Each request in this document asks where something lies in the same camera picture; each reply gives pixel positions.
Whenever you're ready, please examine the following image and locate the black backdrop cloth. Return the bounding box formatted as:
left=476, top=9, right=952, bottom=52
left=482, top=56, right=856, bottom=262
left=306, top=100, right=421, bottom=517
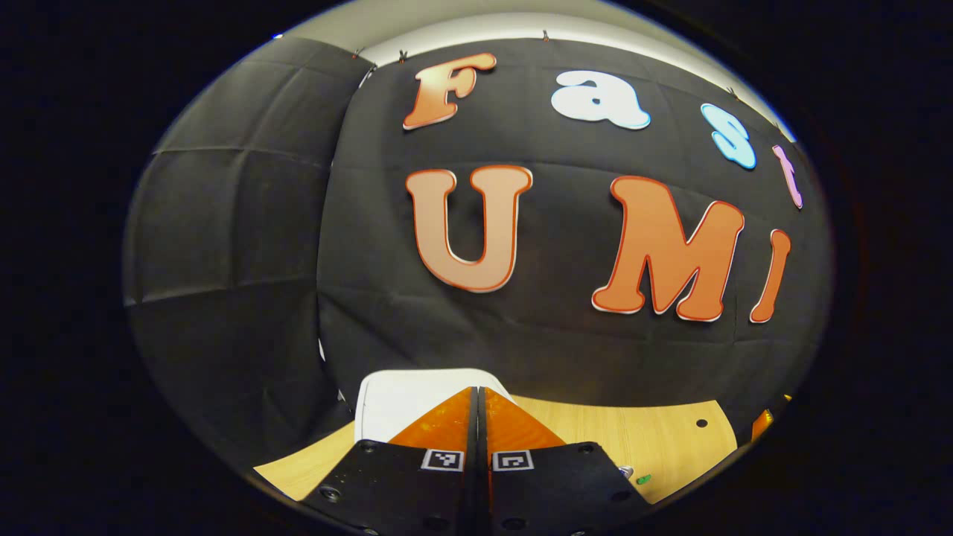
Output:
left=123, top=36, right=833, bottom=477

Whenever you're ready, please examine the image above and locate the wooden desktop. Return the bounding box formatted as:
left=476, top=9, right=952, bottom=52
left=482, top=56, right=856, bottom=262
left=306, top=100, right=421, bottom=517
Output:
left=253, top=396, right=738, bottom=505

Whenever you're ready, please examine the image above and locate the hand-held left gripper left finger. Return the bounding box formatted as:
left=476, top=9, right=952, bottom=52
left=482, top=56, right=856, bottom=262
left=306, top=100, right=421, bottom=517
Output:
left=302, top=386, right=481, bottom=536

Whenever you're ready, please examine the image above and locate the white desktop garbage bin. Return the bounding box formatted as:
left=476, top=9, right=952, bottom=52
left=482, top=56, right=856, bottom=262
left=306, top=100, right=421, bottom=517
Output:
left=354, top=368, right=516, bottom=447

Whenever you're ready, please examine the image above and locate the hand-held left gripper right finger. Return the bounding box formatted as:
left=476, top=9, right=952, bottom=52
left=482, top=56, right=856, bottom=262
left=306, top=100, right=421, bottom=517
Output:
left=480, top=387, right=650, bottom=536

